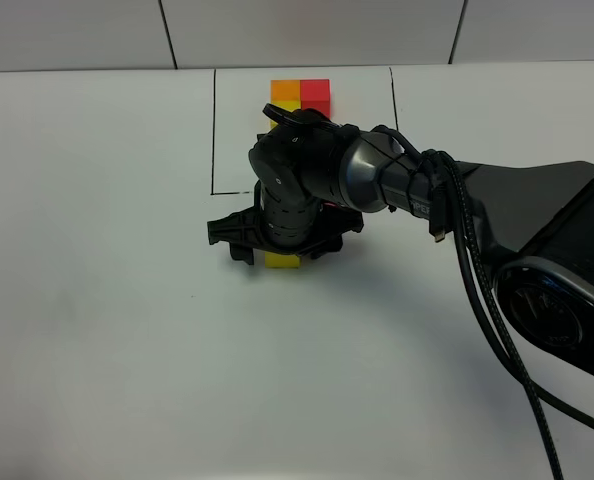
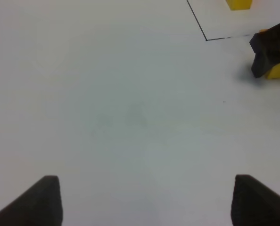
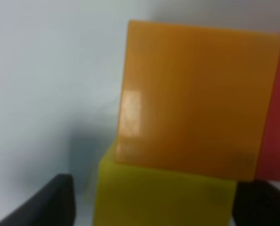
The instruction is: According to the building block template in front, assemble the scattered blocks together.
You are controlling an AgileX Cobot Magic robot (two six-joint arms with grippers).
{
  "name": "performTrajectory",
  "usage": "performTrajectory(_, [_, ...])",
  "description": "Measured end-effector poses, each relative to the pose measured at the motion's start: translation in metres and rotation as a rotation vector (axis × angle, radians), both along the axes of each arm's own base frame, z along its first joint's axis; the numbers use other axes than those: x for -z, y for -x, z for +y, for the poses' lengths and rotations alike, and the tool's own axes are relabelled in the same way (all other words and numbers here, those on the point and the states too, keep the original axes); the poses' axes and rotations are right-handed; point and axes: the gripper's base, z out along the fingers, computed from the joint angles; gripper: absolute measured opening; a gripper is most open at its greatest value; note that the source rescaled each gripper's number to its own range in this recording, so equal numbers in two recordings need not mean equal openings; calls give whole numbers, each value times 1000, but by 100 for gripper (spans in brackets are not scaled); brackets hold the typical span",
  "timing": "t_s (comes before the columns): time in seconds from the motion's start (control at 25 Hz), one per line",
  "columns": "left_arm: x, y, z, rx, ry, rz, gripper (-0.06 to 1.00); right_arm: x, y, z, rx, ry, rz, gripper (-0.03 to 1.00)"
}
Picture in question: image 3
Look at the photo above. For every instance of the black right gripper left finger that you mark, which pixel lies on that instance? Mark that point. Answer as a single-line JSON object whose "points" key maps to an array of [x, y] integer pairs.
{"points": [[53, 205]]}

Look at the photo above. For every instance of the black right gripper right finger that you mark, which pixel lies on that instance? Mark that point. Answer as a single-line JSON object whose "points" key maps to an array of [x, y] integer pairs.
{"points": [[256, 203]]}

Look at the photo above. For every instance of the red cube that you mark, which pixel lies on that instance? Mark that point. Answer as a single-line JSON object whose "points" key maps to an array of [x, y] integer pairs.
{"points": [[268, 167]]}

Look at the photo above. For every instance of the yellow cube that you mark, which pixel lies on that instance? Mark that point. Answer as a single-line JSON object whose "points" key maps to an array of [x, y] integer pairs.
{"points": [[135, 196]]}

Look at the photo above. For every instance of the orange cube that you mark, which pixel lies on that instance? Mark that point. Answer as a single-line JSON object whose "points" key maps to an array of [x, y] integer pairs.
{"points": [[195, 99]]}

